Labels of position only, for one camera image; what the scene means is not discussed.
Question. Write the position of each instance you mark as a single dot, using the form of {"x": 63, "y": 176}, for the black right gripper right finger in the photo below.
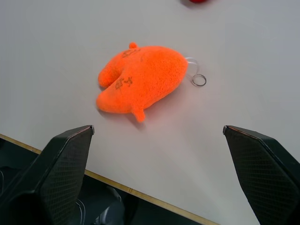
{"x": 264, "y": 173}

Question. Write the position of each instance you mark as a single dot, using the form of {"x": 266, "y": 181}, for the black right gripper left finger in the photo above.
{"x": 56, "y": 173}

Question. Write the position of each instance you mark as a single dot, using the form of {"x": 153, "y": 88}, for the orange plush toy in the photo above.
{"x": 143, "y": 79}

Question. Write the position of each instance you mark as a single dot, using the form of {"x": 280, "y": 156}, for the red object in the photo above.
{"x": 197, "y": 1}

